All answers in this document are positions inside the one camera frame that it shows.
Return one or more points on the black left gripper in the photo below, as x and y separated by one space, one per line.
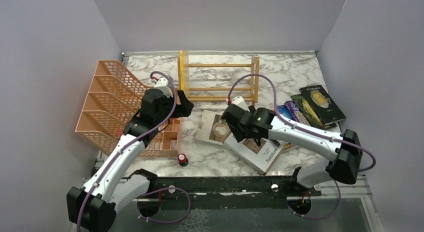
186 105

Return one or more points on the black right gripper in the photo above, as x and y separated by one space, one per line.
237 133

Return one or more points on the Afternoon tea coffee cover book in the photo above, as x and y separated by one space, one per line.
212 129

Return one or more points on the white Furniture Decorate book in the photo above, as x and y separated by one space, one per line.
260 157

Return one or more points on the purple 52-Storey Treehouse book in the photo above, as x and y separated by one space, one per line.
295 112

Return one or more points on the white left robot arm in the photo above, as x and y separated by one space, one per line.
96 204

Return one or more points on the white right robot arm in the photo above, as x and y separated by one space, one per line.
342 151

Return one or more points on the blue Jane Eyre book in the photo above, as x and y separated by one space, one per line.
286 112

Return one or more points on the thin yellow book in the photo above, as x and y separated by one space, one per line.
181 67

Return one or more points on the red capped small bottle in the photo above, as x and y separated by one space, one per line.
182 160

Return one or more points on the green Alice Wonderland book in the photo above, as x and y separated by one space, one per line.
309 113

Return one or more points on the wooden book rack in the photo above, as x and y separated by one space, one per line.
211 82

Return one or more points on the orange plastic file organizer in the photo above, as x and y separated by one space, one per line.
114 96

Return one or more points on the black Moon and Sixpence book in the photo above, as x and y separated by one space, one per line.
322 104

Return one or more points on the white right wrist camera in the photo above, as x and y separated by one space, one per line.
240 102

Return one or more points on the black metal base rail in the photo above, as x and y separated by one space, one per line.
223 193

